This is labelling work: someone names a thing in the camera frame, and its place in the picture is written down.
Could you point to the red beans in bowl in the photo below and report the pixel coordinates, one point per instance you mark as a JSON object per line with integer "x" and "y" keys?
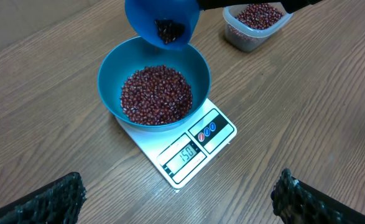
{"x": 156, "y": 95}

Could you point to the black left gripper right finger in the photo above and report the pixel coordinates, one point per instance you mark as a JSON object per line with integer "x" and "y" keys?
{"x": 295, "y": 202}

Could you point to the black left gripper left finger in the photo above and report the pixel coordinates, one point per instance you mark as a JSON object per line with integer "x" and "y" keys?
{"x": 57, "y": 202}

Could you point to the teal blue bowl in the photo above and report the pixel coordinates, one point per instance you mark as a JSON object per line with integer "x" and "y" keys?
{"x": 135, "y": 54}

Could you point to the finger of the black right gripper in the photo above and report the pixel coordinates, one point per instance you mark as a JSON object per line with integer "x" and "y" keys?
{"x": 290, "y": 6}

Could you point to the blue plastic measuring scoop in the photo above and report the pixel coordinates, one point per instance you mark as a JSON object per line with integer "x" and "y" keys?
{"x": 144, "y": 14}

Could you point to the white digital kitchen scale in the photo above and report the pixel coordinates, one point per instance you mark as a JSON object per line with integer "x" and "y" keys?
{"x": 179, "y": 152}

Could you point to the clear plastic container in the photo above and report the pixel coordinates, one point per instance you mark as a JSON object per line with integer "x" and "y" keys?
{"x": 229, "y": 13}

